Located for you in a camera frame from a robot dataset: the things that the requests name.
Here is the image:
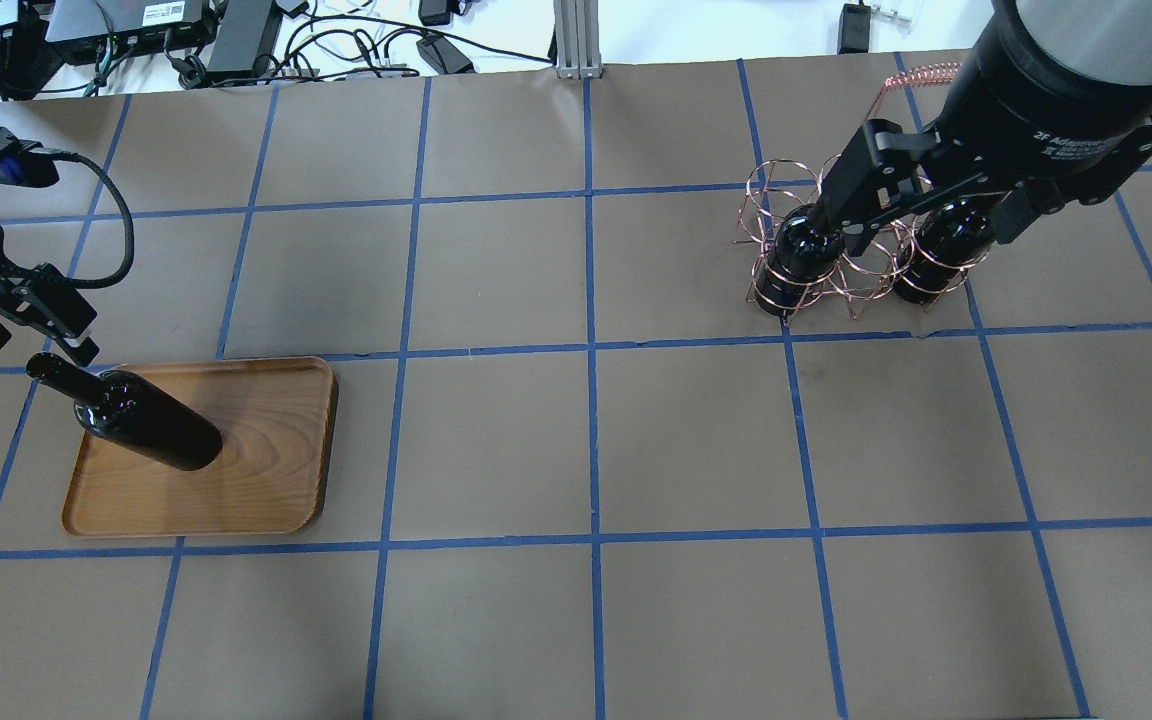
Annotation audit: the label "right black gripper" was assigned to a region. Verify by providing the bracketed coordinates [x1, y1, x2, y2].
[812, 1, 1152, 258]

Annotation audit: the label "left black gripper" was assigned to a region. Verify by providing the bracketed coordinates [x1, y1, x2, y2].
[0, 263, 100, 367]

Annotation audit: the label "dark wine bottle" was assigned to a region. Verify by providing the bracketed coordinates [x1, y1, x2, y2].
[753, 202, 846, 320]
[893, 199, 995, 306]
[26, 353, 223, 471]

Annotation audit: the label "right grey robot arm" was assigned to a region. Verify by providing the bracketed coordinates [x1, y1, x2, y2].
[806, 1, 1152, 256]

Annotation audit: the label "wooden tray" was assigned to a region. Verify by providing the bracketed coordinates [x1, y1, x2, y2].
[60, 356, 338, 539]

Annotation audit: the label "black power brick right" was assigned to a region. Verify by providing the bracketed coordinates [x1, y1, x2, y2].
[836, 1, 873, 55]

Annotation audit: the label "black electronics boxes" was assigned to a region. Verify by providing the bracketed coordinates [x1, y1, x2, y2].
[0, 1, 305, 100]

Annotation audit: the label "black power adapter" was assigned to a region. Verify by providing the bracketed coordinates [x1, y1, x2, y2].
[416, 35, 476, 76]

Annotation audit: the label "left arm braided black cable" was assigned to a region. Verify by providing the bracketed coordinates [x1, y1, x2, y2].
[0, 147, 136, 291]

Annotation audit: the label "copper wire bottle basket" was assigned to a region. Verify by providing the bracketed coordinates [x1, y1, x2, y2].
[732, 62, 992, 326]

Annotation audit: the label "aluminium frame post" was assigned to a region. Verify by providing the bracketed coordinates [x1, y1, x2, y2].
[553, 0, 604, 79]

